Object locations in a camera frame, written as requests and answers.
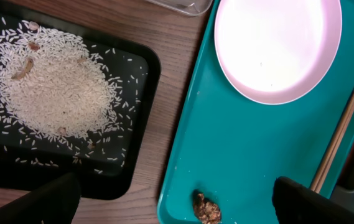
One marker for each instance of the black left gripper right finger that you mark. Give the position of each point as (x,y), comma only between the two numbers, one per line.
(296,204)

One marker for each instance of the black waste tray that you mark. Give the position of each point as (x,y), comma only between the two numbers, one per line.
(105,161)

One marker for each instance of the white round plate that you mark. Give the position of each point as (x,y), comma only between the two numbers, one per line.
(276,51)

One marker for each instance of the gold wrapper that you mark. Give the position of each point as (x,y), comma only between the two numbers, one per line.
(205,210)

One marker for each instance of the clear plastic bin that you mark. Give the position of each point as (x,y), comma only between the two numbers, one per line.
(187,7)

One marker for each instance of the teal plastic tray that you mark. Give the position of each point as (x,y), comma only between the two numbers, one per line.
(233,149)

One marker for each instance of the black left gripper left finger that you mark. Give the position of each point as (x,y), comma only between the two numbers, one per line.
(54,202)

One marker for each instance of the spilled rice pile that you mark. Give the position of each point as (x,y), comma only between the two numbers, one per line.
(53,84)

